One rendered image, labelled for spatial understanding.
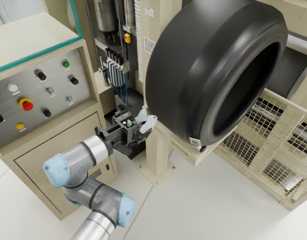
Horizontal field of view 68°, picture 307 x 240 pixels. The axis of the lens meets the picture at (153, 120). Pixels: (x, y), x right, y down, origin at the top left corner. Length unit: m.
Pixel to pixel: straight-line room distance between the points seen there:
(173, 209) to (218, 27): 1.46
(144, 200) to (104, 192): 1.30
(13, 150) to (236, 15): 1.08
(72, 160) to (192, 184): 1.51
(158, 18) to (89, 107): 0.60
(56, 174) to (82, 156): 0.07
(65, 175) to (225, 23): 0.61
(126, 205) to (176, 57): 0.46
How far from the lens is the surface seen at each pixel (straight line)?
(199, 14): 0.81
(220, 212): 1.96
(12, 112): 1.17
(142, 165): 2.05
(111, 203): 0.62
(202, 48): 0.73
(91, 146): 0.61
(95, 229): 0.60
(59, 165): 0.59
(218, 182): 2.06
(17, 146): 1.26
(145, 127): 0.70
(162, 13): 1.00
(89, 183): 0.66
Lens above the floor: 1.79
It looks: 49 degrees down
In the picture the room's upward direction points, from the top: straight up
